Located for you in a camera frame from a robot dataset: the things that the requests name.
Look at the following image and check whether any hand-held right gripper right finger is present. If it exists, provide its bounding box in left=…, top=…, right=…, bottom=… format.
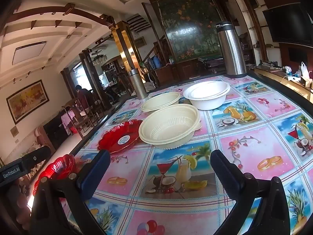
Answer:
left=210, top=149, right=291, bottom=235

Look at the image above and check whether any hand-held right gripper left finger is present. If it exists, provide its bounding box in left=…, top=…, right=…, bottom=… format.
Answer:
left=29, top=149, right=111, bottom=235

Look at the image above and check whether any small red plate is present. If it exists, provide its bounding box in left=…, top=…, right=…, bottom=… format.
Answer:
left=33, top=154, right=77, bottom=197

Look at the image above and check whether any large red plate with sticker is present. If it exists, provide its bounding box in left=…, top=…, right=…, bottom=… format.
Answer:
left=97, top=119, right=143, bottom=154

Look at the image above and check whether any cream ribbed bowl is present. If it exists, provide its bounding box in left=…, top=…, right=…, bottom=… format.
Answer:
left=138, top=103, right=202, bottom=150

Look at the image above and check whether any white bowl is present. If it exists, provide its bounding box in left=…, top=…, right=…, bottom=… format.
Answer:
left=183, top=80, right=231, bottom=110

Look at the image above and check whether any cream shallow plate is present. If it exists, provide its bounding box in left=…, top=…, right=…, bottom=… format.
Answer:
left=140, top=92, right=182, bottom=113

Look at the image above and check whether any person's left hand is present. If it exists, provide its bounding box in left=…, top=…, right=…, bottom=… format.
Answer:
left=8, top=183, right=33, bottom=226

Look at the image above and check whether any printed tablecloth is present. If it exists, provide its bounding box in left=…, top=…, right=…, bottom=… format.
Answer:
left=61, top=75, right=313, bottom=235

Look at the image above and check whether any pink sofa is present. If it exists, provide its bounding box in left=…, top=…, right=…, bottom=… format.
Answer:
left=34, top=127, right=57, bottom=153

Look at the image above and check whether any wooden dining chair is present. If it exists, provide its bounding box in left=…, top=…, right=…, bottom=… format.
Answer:
left=62, top=98, right=96, bottom=138

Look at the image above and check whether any large framed painting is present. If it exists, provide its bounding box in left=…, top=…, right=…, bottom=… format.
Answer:
left=6, top=80, right=50, bottom=124

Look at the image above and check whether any small steel thermos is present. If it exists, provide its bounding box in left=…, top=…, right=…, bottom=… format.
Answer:
left=128, top=69, right=148, bottom=100

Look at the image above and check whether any wooden cabinet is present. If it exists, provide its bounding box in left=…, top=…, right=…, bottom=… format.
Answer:
left=154, top=59, right=204, bottom=84

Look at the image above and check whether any ceiling light panel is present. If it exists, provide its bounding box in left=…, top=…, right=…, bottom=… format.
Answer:
left=13, top=41, right=47, bottom=65

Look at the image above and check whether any chandelier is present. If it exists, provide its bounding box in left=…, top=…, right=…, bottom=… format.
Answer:
left=91, top=51, right=108, bottom=66

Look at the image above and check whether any large steel thermos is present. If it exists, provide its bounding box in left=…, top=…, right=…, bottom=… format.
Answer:
left=215, top=21, right=248, bottom=78

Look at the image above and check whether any white plastic bag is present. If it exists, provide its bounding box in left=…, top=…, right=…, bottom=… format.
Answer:
left=299, top=62, right=310, bottom=79

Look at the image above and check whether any golden pillar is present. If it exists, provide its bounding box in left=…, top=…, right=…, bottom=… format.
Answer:
left=110, top=22, right=138, bottom=85

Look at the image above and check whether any floral glass screen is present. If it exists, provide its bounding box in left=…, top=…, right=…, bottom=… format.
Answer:
left=149, top=0, right=221, bottom=62

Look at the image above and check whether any black television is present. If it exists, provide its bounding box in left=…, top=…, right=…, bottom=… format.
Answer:
left=263, top=2, right=313, bottom=46

